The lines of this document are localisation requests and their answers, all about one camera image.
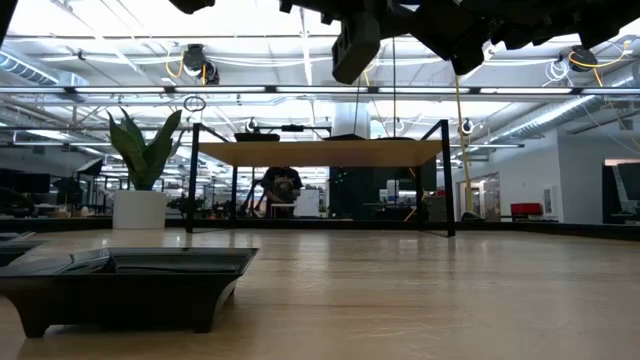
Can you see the small black ceiling reel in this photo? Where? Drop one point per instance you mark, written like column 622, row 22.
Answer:
column 466, row 127
column 251, row 127

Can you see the black aluminium table frame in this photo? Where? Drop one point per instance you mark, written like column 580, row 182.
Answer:
column 550, row 229

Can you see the white box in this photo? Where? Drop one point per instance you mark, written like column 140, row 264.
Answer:
column 307, row 202

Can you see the silver ventilation duct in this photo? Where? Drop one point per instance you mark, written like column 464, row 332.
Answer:
column 550, row 117

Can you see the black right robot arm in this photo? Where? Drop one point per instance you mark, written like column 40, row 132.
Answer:
column 575, row 15

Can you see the green plant in white pot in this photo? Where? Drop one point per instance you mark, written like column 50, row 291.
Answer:
column 139, row 210

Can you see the dark background monitor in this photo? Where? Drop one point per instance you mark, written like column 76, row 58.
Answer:
column 30, row 184

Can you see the black computer tower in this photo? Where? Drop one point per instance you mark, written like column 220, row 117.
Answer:
column 352, row 192

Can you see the black monitor screen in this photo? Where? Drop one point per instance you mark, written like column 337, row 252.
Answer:
column 625, row 195

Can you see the red storage box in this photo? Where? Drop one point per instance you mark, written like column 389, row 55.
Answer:
column 526, row 209

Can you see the wooden shelf riser black legs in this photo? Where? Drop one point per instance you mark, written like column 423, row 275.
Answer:
column 320, row 153

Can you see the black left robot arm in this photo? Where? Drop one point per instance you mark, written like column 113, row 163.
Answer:
column 4, row 15

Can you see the person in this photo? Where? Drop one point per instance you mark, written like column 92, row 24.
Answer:
column 281, row 190

